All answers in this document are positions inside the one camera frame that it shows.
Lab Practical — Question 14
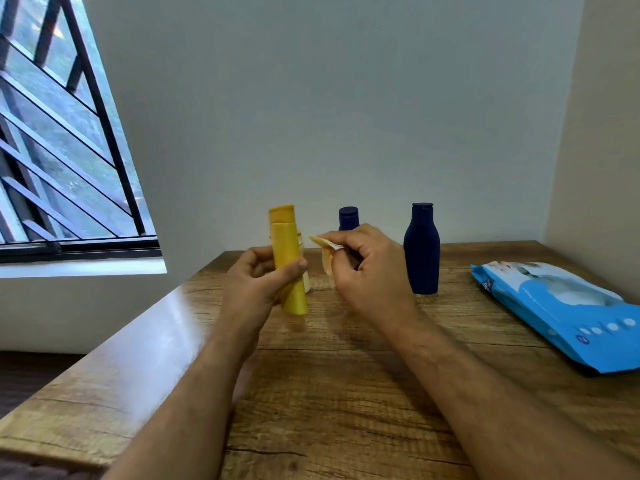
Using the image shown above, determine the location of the person's left hand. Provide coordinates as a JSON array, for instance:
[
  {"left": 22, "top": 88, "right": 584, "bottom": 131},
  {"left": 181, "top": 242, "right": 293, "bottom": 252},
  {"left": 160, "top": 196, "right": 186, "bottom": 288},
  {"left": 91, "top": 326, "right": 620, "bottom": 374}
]
[{"left": 218, "top": 246, "right": 309, "bottom": 341}]

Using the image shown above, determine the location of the person's right hand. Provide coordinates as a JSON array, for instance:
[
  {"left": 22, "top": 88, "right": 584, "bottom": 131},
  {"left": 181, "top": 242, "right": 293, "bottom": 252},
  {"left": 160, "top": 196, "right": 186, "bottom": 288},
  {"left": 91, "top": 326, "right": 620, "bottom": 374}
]
[{"left": 317, "top": 224, "right": 420, "bottom": 335}]

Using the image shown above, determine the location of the yellow tube bottle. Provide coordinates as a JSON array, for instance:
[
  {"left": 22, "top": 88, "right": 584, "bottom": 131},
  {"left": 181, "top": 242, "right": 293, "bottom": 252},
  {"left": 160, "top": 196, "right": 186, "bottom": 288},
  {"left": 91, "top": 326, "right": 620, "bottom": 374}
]
[{"left": 268, "top": 204, "right": 308, "bottom": 316}]

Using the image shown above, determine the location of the peeled yellow label sticker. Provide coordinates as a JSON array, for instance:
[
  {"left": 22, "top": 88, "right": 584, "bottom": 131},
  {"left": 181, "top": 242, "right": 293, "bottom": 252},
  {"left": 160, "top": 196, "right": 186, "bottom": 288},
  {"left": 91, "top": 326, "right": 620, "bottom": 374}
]
[{"left": 308, "top": 236, "right": 347, "bottom": 276}]

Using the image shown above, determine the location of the person's right forearm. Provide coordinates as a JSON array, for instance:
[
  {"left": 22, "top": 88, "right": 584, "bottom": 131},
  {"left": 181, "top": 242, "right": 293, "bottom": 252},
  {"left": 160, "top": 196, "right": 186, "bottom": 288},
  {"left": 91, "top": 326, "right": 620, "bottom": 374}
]
[{"left": 385, "top": 311, "right": 640, "bottom": 480}]

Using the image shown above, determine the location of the person's left forearm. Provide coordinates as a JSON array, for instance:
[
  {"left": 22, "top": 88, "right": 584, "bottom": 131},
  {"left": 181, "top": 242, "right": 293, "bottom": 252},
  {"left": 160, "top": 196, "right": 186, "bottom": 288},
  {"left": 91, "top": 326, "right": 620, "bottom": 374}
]
[{"left": 102, "top": 315, "right": 262, "bottom": 480}]

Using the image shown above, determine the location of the small white bottle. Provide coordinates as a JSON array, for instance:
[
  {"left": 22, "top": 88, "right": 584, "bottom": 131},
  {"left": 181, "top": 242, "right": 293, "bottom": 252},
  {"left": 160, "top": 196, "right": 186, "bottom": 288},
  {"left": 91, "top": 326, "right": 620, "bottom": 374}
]
[{"left": 297, "top": 233, "right": 311, "bottom": 294}]

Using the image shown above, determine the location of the tall dark blue bottle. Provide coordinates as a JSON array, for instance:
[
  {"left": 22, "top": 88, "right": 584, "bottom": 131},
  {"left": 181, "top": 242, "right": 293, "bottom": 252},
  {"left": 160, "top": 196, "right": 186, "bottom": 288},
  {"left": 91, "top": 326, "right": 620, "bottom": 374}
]
[{"left": 403, "top": 203, "right": 441, "bottom": 295}]

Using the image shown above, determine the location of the blue wet wipes pack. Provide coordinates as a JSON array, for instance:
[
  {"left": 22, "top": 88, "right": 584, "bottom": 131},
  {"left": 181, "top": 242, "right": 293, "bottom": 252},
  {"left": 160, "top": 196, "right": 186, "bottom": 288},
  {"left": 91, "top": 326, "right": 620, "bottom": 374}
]
[{"left": 470, "top": 261, "right": 640, "bottom": 374}]

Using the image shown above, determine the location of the black window grille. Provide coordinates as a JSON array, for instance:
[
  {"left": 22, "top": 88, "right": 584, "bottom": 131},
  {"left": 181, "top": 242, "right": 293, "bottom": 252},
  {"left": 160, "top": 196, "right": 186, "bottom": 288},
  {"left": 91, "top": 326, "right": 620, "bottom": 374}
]
[{"left": 0, "top": 0, "right": 147, "bottom": 244}]

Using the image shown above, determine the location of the black window frame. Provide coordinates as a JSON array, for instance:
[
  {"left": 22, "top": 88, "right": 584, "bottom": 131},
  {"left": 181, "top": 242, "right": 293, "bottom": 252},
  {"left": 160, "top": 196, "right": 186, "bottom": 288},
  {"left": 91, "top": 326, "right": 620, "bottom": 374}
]
[{"left": 0, "top": 235, "right": 163, "bottom": 264}]

